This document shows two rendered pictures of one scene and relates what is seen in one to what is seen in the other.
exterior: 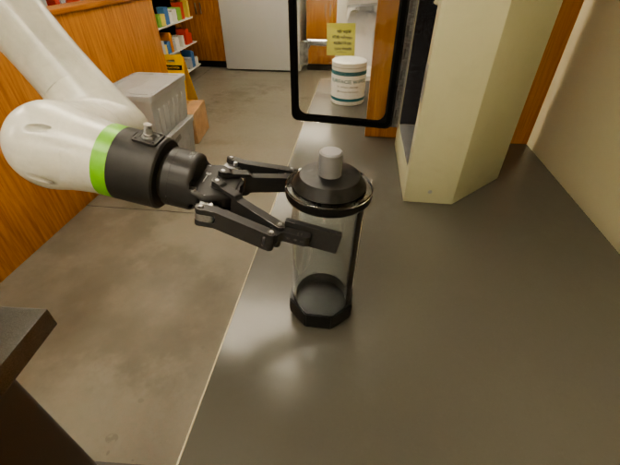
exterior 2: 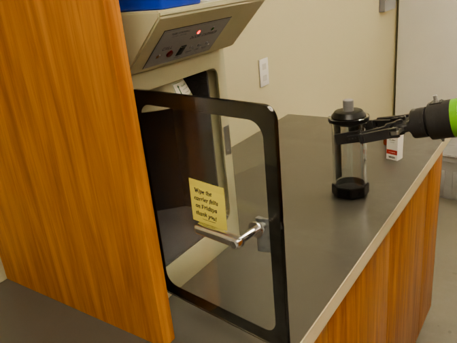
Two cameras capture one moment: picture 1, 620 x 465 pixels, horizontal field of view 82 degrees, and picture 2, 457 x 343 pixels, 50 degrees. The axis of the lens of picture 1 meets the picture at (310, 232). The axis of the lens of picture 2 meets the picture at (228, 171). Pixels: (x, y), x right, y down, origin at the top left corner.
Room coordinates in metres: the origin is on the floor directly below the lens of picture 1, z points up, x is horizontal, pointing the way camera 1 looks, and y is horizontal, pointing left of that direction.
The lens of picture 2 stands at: (1.64, 0.29, 1.55)
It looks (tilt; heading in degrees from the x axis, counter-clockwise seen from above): 22 degrees down; 209
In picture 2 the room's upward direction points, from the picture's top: 6 degrees counter-clockwise
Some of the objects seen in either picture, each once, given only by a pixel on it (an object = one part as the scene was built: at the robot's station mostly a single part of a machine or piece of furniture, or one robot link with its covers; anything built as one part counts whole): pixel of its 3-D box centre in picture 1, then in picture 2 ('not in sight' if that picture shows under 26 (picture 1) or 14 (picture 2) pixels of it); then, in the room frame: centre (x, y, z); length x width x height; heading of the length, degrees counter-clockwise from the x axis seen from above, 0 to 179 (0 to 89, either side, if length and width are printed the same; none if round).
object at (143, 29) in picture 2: not in sight; (196, 31); (0.86, -0.18, 1.46); 0.32 x 0.12 x 0.10; 173
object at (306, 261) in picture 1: (324, 249); (349, 152); (0.38, -0.02, 1.06); 0.11 x 0.11 x 0.21
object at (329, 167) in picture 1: (329, 175); (348, 111); (0.38, -0.02, 1.18); 0.09 x 0.09 x 0.07
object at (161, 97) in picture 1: (149, 105); not in sight; (2.71, 1.22, 0.49); 0.60 x 0.42 x 0.33; 173
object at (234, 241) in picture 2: not in sight; (227, 231); (1.09, -0.03, 1.20); 0.10 x 0.05 x 0.03; 75
